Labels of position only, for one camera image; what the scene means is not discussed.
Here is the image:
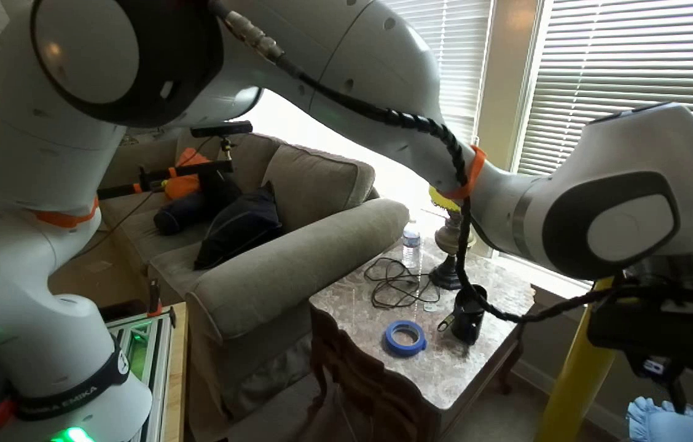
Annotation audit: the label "wide white window blinds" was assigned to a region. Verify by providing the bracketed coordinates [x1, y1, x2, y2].
[517, 0, 693, 215]

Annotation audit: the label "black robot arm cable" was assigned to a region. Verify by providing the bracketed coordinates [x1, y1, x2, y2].
[212, 0, 620, 326]

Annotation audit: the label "dark clothing bundle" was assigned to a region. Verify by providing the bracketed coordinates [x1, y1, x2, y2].
[152, 172, 244, 239]

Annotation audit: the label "clear water bottle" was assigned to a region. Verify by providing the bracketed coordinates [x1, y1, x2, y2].
[400, 218, 426, 277]

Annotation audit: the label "blue tape roll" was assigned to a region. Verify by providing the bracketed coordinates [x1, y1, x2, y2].
[380, 317, 429, 360]

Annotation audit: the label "beige sofa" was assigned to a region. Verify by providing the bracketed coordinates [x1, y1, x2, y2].
[84, 129, 413, 420]

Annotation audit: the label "black mug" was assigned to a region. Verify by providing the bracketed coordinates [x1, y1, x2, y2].
[437, 283, 492, 348]

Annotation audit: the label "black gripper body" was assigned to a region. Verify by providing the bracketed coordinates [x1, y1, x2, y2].
[584, 284, 693, 380]

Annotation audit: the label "black coiled cable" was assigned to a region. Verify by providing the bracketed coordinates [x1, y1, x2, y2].
[360, 255, 444, 311]

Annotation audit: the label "green lit control box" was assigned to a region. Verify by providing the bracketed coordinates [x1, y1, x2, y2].
[104, 305, 177, 442]

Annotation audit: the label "black tripod bar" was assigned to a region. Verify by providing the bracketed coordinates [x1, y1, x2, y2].
[190, 118, 255, 166]

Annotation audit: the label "narrow white window blinds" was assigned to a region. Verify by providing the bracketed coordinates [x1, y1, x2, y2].
[378, 0, 493, 147]

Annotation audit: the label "marble top side table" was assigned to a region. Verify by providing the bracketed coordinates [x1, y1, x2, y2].
[306, 242, 537, 442]

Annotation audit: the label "yellow pole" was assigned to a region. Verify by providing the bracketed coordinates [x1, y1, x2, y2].
[534, 276, 616, 442]

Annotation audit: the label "black orange tool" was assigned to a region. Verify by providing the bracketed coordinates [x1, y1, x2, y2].
[95, 156, 235, 204]

